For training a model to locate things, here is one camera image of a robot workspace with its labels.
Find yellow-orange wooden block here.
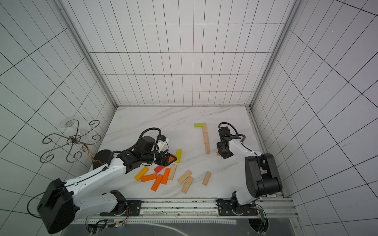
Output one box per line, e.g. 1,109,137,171
135,166,149,182

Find red wooden block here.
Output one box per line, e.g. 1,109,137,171
154,166,165,174

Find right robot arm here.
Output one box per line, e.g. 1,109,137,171
217,122,283,215

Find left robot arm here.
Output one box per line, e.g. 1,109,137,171
35,128,177,234

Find yellow-green block upper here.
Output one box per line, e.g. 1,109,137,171
176,149,182,163

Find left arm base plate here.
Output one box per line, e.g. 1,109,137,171
99,200,142,217

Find dark oval stand base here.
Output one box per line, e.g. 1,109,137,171
92,149,111,170

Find orange block upright middle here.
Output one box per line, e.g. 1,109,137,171
161,168,171,185

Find orange block upper diagonal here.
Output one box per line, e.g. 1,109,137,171
168,156,176,163

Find natural block beside orange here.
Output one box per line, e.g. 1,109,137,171
168,164,177,181

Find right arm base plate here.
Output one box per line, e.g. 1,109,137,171
215,198,258,216

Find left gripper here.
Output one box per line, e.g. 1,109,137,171
142,150,177,167

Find long orange block bottom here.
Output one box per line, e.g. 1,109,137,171
151,175,163,192

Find natural block diagonal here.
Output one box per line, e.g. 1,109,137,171
177,170,192,184
202,123,208,133
181,176,194,194

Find right base cable bundle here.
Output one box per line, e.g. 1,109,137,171
248,212,270,235

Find orange block lying horizontal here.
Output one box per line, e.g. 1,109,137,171
141,174,157,182

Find aluminium mounting rail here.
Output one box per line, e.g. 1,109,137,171
73,197,299,225

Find ornate metal wire stand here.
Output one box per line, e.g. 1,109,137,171
39,119,104,165

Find electronics board with wires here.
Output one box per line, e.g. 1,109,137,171
85,216,129,236

